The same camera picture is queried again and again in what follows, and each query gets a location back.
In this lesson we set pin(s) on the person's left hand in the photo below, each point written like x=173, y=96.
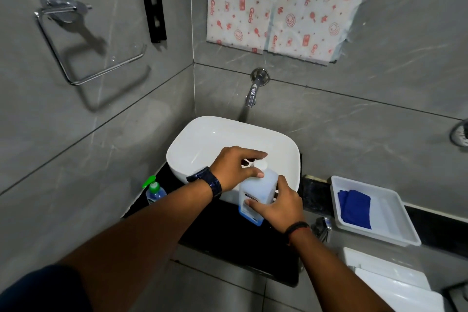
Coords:
x=228, y=169

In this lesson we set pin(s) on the person's right hand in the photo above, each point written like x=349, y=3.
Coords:
x=283, y=209

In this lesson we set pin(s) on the person's right thumb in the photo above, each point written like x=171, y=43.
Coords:
x=257, y=205

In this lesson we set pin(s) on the person's left thumb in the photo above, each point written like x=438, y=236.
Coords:
x=252, y=174

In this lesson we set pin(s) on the white bottle cap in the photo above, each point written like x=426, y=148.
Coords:
x=260, y=164

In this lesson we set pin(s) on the translucent bottle with blue label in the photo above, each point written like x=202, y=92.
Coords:
x=257, y=191

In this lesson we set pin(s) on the person's right forearm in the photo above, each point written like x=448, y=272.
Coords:
x=329, y=271

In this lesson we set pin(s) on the person's left forearm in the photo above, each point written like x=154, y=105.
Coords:
x=146, y=235

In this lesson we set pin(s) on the dark blue wristwatch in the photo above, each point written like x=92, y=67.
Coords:
x=210, y=180

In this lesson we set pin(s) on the black and red wrist thread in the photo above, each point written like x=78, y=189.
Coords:
x=296, y=229

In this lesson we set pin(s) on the white ceramic wash basin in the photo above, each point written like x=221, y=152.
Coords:
x=204, y=143

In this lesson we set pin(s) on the chrome angle valve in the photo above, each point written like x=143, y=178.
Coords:
x=323, y=229

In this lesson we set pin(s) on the blue cloth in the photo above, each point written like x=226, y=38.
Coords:
x=354, y=209

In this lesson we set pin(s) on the green pump soap bottle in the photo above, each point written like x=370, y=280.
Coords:
x=155, y=193

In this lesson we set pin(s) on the white plastic tray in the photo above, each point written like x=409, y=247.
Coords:
x=387, y=213

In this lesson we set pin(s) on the white toilet tank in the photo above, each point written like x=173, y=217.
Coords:
x=391, y=282

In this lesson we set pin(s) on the white red-patterned paper sheet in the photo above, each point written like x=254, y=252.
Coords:
x=289, y=4

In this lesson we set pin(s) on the dark blue sleeve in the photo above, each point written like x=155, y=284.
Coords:
x=44, y=289

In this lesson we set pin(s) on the chrome wall tap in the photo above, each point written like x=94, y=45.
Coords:
x=256, y=83

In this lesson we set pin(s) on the chrome round wall fixture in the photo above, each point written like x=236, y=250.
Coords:
x=460, y=134

